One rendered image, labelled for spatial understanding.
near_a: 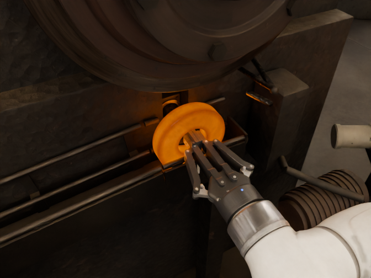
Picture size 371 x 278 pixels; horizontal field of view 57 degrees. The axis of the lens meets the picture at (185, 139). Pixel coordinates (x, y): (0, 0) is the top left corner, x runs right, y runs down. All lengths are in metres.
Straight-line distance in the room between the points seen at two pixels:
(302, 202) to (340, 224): 0.31
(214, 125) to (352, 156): 1.26
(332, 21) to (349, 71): 1.65
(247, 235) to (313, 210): 0.37
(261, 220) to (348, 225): 0.13
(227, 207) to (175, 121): 0.19
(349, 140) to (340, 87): 1.51
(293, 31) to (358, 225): 0.44
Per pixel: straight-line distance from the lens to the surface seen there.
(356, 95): 2.32
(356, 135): 0.87
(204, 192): 0.60
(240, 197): 0.56
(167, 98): 0.74
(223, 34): 0.45
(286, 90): 0.75
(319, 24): 0.88
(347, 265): 0.56
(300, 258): 0.52
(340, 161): 1.83
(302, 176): 0.86
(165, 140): 0.65
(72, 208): 0.66
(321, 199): 0.92
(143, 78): 0.53
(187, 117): 0.64
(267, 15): 0.48
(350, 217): 0.61
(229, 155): 0.65
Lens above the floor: 1.21
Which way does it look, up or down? 43 degrees down
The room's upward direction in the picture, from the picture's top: straight up
